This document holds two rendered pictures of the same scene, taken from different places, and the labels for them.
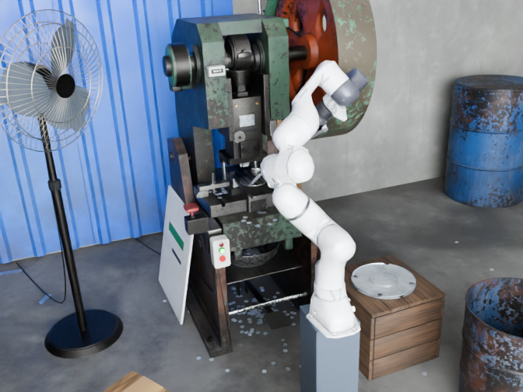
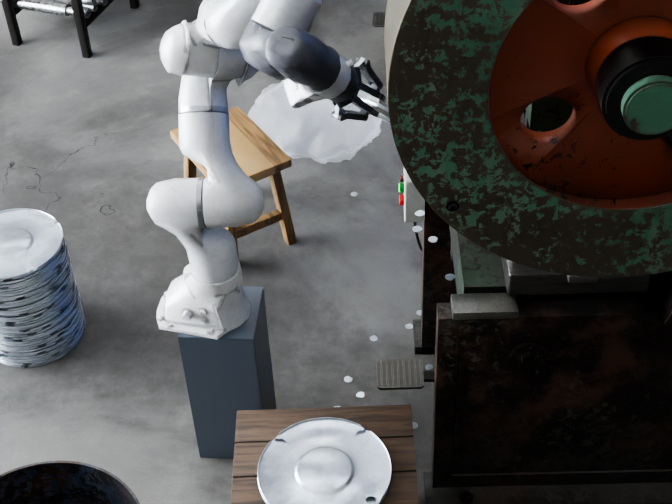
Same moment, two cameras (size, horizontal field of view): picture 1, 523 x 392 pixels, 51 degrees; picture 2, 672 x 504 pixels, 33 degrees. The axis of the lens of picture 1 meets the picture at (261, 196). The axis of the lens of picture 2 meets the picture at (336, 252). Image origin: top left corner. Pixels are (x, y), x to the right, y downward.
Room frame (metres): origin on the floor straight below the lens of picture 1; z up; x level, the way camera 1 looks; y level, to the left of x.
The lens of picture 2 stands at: (2.77, -1.93, 2.34)
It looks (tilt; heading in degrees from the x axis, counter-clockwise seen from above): 42 degrees down; 112
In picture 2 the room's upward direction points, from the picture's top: 3 degrees counter-clockwise
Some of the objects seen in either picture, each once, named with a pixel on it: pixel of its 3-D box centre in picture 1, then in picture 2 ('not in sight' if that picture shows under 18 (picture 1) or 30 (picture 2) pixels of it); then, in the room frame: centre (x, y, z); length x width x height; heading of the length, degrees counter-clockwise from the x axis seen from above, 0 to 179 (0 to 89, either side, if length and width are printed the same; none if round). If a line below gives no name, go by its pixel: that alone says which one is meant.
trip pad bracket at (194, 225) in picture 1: (198, 234); not in sight; (2.19, 0.29, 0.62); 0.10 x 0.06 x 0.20; 110
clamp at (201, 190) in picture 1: (211, 183); not in sight; (2.45, 0.24, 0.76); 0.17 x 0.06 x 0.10; 110
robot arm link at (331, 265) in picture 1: (334, 258); (192, 226); (1.74, -0.26, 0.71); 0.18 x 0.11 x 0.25; 20
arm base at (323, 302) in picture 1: (333, 303); (200, 289); (1.74, -0.26, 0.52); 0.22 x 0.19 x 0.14; 16
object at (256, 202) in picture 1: (257, 197); not in sight; (2.35, 0.02, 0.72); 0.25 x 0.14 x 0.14; 20
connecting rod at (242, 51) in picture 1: (238, 71); not in sight; (2.51, 0.08, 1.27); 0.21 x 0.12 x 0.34; 20
